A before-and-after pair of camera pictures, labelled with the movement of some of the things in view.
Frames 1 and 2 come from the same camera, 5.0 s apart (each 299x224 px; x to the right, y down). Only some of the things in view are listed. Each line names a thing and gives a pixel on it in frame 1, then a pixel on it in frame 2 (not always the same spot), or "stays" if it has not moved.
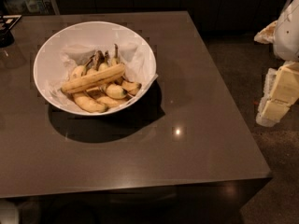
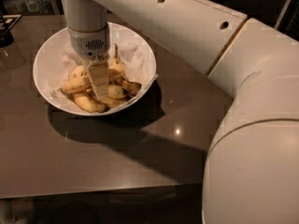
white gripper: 288,32 -> 89,44
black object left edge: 7,22 stays
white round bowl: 94,67 stays
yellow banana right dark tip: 130,86 stays
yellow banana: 79,71 stays
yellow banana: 108,102 -> 87,103
